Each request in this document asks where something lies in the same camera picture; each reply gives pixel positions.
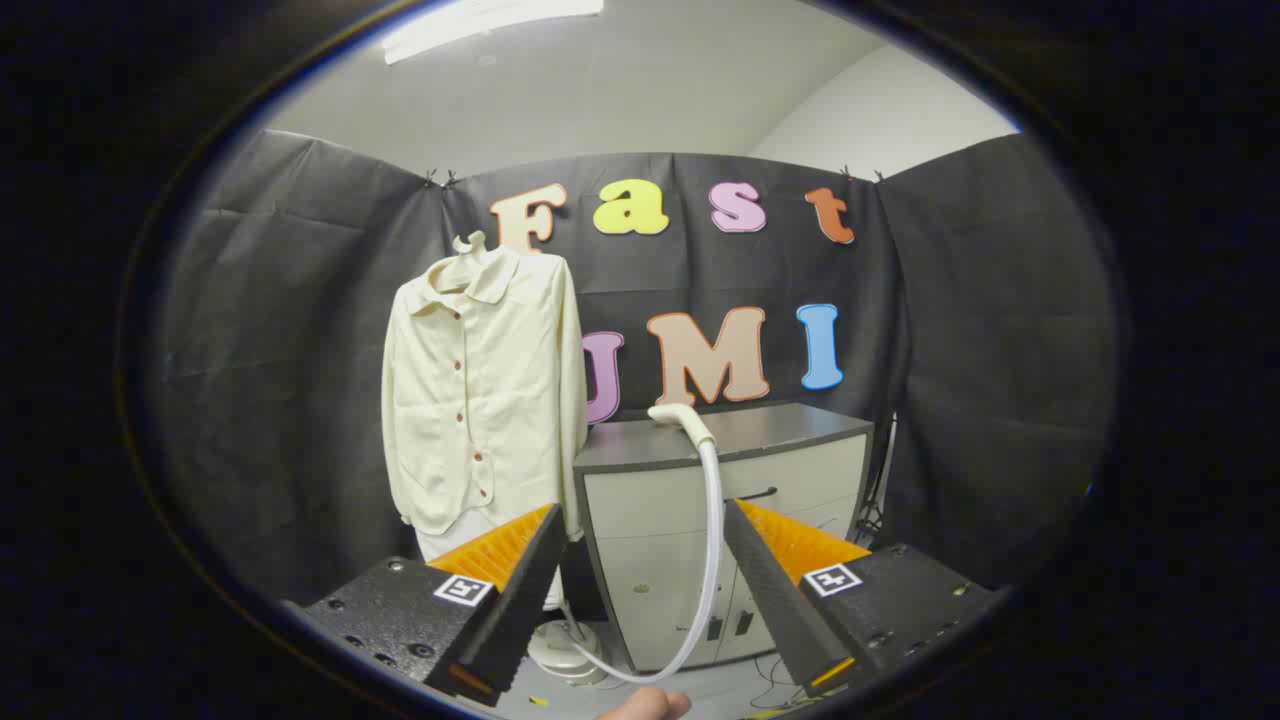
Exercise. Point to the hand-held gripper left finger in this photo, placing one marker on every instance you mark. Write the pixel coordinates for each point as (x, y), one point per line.
(520, 590)

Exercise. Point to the white garment steamer head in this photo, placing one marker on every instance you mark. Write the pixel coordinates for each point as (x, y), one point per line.
(684, 419)

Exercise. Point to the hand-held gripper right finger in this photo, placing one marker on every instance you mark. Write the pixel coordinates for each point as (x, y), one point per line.
(775, 590)

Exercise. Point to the white garment steamer base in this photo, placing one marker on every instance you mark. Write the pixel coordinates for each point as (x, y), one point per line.
(560, 650)

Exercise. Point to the cream clothes hanger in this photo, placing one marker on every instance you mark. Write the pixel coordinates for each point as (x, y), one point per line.
(475, 243)

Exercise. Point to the cream button-up shirt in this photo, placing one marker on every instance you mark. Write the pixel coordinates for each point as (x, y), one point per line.
(500, 380)

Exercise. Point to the ceiling light panel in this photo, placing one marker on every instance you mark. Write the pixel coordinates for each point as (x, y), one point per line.
(470, 25)

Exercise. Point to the grey cabinet with dark top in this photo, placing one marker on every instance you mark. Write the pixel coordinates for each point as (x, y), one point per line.
(650, 510)

